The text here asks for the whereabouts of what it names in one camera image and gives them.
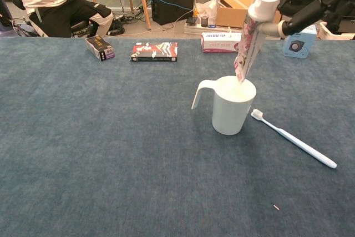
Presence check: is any black floor cable bundle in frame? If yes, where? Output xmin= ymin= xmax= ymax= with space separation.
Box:
xmin=106 ymin=12 xmax=150 ymax=37

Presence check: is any small black carton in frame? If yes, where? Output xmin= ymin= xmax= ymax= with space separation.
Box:
xmin=84 ymin=35 xmax=115 ymax=62

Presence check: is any red black flat box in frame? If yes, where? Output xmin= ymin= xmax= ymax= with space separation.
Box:
xmin=130 ymin=42 xmax=179 ymax=63

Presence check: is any white storage bin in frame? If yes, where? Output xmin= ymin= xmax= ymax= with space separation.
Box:
xmin=318 ymin=22 xmax=355 ymax=41

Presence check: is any black computer tower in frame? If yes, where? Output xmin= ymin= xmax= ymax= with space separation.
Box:
xmin=149 ymin=0 xmax=195 ymax=26

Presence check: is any light blue speaker box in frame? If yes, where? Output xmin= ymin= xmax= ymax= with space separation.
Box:
xmin=282 ymin=24 xmax=318 ymax=59

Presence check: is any white toothpaste carton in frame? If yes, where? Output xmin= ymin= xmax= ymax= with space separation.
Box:
xmin=200 ymin=32 xmax=245 ymax=53

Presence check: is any white cup with handle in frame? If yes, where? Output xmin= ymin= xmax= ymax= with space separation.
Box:
xmin=191 ymin=75 xmax=257 ymax=135

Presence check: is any blue carpet table mat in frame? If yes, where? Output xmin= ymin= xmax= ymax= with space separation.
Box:
xmin=0 ymin=36 xmax=355 ymax=237

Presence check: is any black swivel stool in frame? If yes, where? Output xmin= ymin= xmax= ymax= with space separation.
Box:
xmin=70 ymin=19 xmax=95 ymax=38

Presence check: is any open cardboard box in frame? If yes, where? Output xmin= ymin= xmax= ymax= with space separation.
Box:
xmin=204 ymin=0 xmax=288 ymax=29

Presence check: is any light blue toothbrush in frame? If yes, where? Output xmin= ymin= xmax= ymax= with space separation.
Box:
xmin=251 ymin=108 xmax=338 ymax=169

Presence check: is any white toothpaste tube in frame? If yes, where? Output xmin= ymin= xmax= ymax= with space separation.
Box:
xmin=234 ymin=0 xmax=283 ymax=84

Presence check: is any blue network cable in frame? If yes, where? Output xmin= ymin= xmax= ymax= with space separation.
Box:
xmin=151 ymin=0 xmax=195 ymax=13

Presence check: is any white plastic bag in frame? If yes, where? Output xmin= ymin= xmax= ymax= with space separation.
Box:
xmin=195 ymin=0 xmax=219 ymax=26

